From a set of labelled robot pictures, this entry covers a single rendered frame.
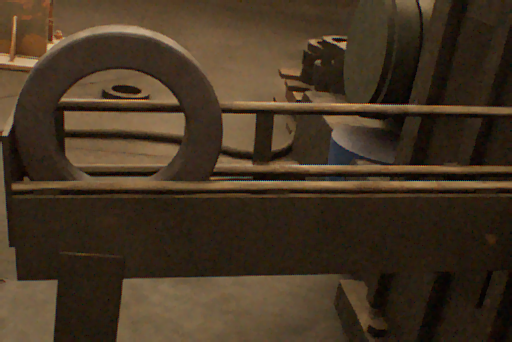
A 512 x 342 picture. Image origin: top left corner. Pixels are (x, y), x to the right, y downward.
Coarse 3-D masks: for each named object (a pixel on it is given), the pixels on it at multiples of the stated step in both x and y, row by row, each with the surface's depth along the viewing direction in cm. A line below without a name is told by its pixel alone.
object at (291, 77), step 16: (304, 48) 299; (320, 48) 273; (336, 48) 267; (304, 64) 298; (320, 64) 276; (336, 64) 249; (288, 80) 299; (304, 80) 298; (320, 80) 273; (336, 80) 250; (288, 96) 314; (288, 128) 284
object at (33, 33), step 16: (0, 0) 299; (16, 0) 300; (32, 0) 300; (48, 0) 301; (0, 16) 301; (16, 16) 302; (32, 16) 303; (48, 16) 305; (0, 32) 304; (16, 32) 303; (32, 32) 306; (48, 32) 336; (0, 48) 306; (16, 48) 307; (32, 48) 308; (48, 48) 329; (0, 64) 296; (16, 64) 298; (32, 64) 302
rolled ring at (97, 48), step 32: (96, 32) 62; (128, 32) 62; (64, 64) 62; (96, 64) 63; (128, 64) 63; (160, 64) 63; (192, 64) 64; (32, 96) 63; (192, 96) 65; (32, 128) 64; (192, 128) 66; (32, 160) 65; (64, 160) 67; (192, 160) 67
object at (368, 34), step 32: (384, 0) 193; (416, 0) 196; (352, 32) 217; (384, 32) 191; (416, 32) 189; (352, 64) 214; (384, 64) 190; (416, 64) 192; (320, 96) 244; (352, 96) 212; (384, 96) 194; (320, 128) 225; (384, 128) 222; (320, 160) 222; (352, 160) 194
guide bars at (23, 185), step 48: (48, 192) 64; (96, 192) 65; (144, 192) 66; (192, 192) 67; (240, 192) 67; (288, 192) 68; (336, 192) 69; (384, 192) 70; (432, 192) 71; (480, 192) 71
